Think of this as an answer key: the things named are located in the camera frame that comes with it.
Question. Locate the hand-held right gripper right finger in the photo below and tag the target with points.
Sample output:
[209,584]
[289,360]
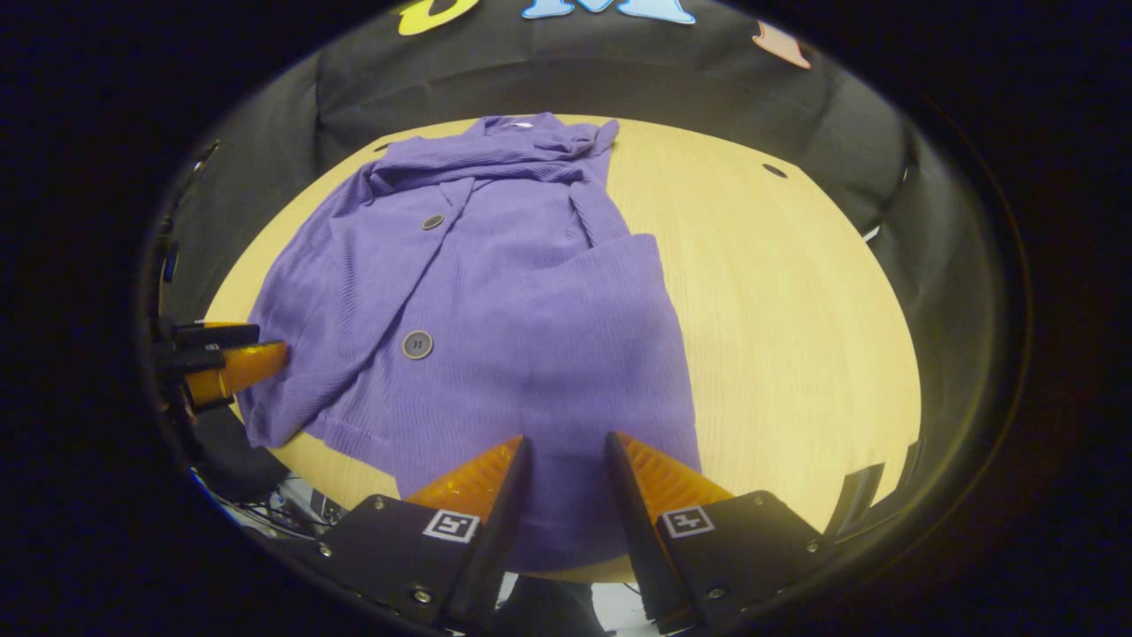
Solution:
[632,540]

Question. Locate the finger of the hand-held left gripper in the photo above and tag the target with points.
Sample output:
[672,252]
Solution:
[239,367]
[217,336]

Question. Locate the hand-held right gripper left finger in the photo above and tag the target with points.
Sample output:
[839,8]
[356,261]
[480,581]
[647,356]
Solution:
[500,540]

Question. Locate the purple knit garment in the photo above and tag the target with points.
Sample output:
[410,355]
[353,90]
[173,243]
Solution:
[531,310]

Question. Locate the dark cloth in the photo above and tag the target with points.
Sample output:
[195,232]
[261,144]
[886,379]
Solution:
[548,610]

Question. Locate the black chair frame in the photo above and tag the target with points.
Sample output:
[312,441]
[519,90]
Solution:
[862,495]

